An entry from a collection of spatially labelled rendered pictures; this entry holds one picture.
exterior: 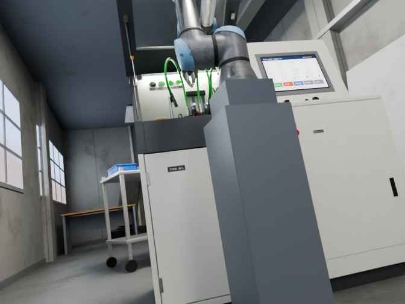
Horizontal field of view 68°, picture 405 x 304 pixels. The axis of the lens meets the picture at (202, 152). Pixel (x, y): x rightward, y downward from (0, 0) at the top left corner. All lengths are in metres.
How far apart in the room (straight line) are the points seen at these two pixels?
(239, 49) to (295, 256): 0.71
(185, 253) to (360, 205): 0.93
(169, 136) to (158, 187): 0.25
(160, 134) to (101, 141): 7.88
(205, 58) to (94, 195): 8.13
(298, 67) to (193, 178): 1.14
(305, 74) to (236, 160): 1.35
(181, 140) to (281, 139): 0.61
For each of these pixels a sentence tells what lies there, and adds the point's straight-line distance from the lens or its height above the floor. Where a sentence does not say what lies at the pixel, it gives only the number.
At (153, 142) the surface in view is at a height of 0.84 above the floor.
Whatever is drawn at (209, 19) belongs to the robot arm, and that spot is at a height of 1.45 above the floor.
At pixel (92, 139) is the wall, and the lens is 9.33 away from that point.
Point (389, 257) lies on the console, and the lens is 1.87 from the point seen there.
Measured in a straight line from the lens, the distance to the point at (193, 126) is 1.48.
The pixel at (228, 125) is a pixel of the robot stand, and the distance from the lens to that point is 0.92.
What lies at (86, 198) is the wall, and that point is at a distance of 9.06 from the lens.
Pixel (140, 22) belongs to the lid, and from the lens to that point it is 2.02.
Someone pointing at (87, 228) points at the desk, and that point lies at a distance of 7.30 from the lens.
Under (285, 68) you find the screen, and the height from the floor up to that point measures 1.31.
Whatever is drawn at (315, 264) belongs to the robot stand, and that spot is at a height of 0.29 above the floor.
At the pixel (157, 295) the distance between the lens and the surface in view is 1.44.
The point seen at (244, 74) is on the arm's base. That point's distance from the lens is 1.07.
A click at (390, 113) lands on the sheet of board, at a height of 1.09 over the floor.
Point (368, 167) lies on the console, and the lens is 1.83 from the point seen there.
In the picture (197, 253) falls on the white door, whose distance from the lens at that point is 1.43.
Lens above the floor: 0.51
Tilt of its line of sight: 10 degrees up
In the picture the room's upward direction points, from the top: 9 degrees counter-clockwise
